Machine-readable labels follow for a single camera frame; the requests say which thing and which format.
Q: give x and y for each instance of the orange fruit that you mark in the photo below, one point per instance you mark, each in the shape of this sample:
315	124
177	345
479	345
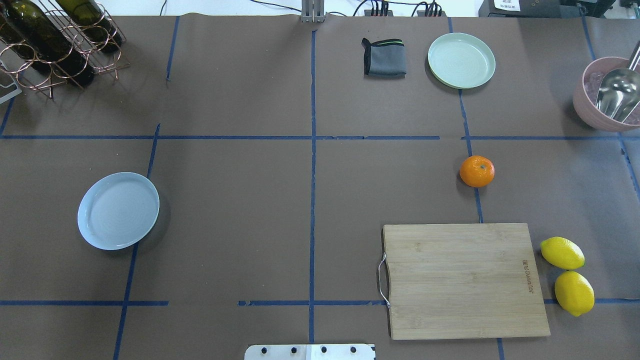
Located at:
477	171

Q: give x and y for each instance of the light green round plate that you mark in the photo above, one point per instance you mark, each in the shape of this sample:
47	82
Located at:
461	61

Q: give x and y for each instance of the blue-grey round plate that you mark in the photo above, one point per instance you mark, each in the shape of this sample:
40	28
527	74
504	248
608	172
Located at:
118	211

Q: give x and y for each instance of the folded grey cloth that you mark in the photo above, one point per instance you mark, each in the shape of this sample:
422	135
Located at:
385	58

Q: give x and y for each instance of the bamboo cutting board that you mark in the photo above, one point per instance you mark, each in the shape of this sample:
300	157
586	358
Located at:
462	281

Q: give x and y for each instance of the upper yellow lemon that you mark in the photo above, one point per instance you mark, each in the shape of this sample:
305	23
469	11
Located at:
562	253

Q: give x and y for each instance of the yellow lemon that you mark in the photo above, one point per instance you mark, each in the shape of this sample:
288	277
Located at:
562	253
574	293

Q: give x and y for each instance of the lower yellow lemon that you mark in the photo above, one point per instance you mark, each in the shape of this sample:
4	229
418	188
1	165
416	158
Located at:
574	293

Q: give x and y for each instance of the right dark wine bottle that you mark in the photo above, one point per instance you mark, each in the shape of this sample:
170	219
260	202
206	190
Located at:
94	23

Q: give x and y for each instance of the dark wine bottle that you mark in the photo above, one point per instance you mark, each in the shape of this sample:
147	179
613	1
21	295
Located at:
48	42
94	23

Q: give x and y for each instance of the metal scoop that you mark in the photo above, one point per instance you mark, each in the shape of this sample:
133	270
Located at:
618	93

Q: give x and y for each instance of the left dark wine bottle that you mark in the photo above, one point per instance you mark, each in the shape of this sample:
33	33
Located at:
48	42

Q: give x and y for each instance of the grey metal post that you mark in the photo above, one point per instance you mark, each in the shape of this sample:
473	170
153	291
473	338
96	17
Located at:
313	11

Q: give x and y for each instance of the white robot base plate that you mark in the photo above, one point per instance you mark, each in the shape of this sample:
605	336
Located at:
340	351

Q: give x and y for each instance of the copper wire wine rack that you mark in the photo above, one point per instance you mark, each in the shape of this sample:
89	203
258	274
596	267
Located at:
20	63

